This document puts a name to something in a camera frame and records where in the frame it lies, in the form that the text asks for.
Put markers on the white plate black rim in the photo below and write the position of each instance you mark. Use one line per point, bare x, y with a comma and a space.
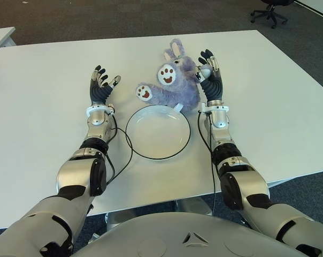
158, 134

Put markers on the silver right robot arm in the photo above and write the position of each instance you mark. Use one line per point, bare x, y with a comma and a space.
252, 184

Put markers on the white side desk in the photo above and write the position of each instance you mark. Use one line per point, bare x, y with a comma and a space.
1, 40

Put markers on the black office chair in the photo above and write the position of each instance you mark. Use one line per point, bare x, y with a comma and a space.
271, 13

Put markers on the grey robot torso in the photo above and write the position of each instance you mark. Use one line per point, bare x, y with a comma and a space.
191, 235

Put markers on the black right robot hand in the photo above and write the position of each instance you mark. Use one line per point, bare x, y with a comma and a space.
213, 89

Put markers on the white table leg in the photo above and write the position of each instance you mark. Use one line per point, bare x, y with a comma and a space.
193, 207

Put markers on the purple plush bunny doll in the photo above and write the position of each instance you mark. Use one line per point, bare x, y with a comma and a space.
180, 93

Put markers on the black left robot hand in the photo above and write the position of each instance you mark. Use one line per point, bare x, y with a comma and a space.
100, 93

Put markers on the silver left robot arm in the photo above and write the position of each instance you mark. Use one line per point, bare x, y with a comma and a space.
97, 120

